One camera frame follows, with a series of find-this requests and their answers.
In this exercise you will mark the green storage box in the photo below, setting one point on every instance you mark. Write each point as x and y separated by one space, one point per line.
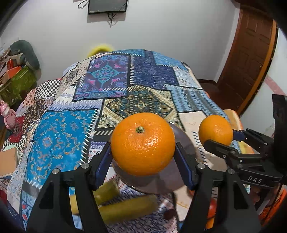
16 88

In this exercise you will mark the smaller smooth orange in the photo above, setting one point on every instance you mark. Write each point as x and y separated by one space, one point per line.
216 128

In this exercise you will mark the brown wooden door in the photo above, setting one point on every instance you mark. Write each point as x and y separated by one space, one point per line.
249 58

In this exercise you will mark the person's right hand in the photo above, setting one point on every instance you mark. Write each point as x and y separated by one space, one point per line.
256 194

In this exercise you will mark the yellow-green banana piece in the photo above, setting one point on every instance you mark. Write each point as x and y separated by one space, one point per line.
129 209
105 193

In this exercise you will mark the large orange with stem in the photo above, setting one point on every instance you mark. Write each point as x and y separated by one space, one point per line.
143 144

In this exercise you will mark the brown round plate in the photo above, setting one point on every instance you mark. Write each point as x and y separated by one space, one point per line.
166 181

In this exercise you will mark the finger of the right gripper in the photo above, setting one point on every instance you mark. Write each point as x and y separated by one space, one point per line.
242 135
219 150

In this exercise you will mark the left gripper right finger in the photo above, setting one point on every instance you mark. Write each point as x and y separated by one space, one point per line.
186 164

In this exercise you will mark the patchwork blue bedspread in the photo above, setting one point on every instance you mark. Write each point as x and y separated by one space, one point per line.
65 122

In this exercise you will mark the dark green cushion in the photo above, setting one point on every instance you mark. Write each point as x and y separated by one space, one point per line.
25 48

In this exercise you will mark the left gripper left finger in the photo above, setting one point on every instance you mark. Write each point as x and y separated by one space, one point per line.
99 167

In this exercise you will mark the yellow fluffy object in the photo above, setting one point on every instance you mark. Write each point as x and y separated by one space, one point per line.
99 49

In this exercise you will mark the pink plush toy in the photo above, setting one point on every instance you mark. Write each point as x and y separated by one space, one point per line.
9 115

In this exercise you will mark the dark red grape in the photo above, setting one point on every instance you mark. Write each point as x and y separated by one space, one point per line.
169 214

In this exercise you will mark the red tomato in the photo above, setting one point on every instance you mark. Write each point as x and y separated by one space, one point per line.
211 214

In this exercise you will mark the wall-mounted black television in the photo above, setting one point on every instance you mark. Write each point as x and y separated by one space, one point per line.
106 6

